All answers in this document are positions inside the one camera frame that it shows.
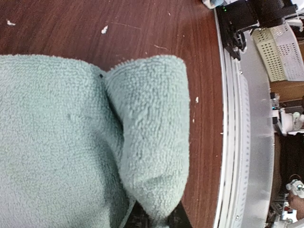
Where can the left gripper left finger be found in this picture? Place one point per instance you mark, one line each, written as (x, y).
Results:
(138, 218)

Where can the operator hand with controller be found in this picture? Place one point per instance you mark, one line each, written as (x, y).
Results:
(296, 203)

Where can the green towel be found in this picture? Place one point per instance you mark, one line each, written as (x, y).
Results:
(79, 145)

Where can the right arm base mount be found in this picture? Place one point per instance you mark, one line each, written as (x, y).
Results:
(244, 15)

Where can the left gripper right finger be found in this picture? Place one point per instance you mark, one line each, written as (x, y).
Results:
(178, 218)

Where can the aluminium front rail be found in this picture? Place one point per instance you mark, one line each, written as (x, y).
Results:
(246, 175)

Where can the white perforated bin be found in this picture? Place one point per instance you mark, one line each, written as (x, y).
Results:
(280, 53)

